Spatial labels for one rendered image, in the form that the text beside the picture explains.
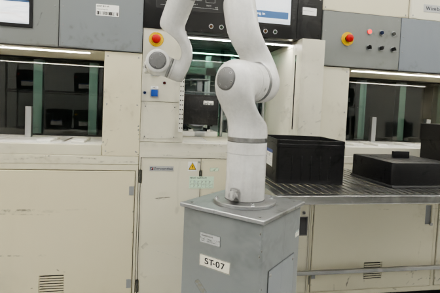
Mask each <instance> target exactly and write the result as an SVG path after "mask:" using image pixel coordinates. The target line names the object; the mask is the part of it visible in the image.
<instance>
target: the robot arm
mask: <svg viewBox="0 0 440 293"><path fill-rule="evenodd" d="M194 2H195V0H167V2H166V5H165V7H164V11H163V13H162V16H161V19H160V26H161V28H162V29H163V30H164V31H165V32H167V33H168V34H170V35H171V36H172V37H173V38H174V39H175V40H176V41H177V42H178V44H179V45H180V48H181V57H180V59H179V60H176V59H173V58H171V57H169V56H168V54H167V53H166V52H165V51H163V50H161V49H154V50H151V51H150V52H149V53H148V54H147V56H146V60H145V62H144V66H143V72H144V73H145V74H148V75H154V76H163V77H166V78H168V79H171V80H174V81H176V82H181V81H183V80H184V78H185V77H186V74H187V72H188V70H189V67H190V65H191V62H192V58H193V50H192V46H191V42H190V40H189V38H188V36H187V33H186V31H185V24H186V23H187V20H188V17H189V14H190V13H191V10H192V7H193V5H194ZM223 10H224V16H225V24H226V28H227V33H228V35H229V39H230V41H231V43H232V45H233V47H234V49H235V50H236V52H237V54H238V56H239V58H240V60H229V61H227V62H225V63H224V64H222V66H220V68H219V70H218V72H217V75H216V78H215V92H216V95H217V98H218V100H219V103H220V105H221V107H222V109H223V111H224V113H225V116H226V117H227V122H228V140H227V170H226V185H225V192H223V193H220V194H216V195H214V197H213V201H214V203H216V204H218V205H220V206H223V207H227V208H231V209H239V210H263V209H269V208H272V207H274V206H275V205H276V200H275V199H274V198H273V196H268V195H265V177H266V152H267V137H268V128H267V124H266V122H265V121H264V120H263V118H262V117H261V115H260V114H259V111H258V110H257V108H256V105H255V103H264V102H267V101H270V100H271V99H273V98H274V97H275V95H276V94H277V93H278V90H279V87H280V78H279V74H278V70H277V68H276V65H275V63H274V60H273V58H272V56H271V54H270V51H269V49H268V47H267V45H266V43H265V40H264V39H263V36H262V34H261V30H260V27H259V22H258V17H257V7H256V1H255V0H224V2H223Z"/></svg>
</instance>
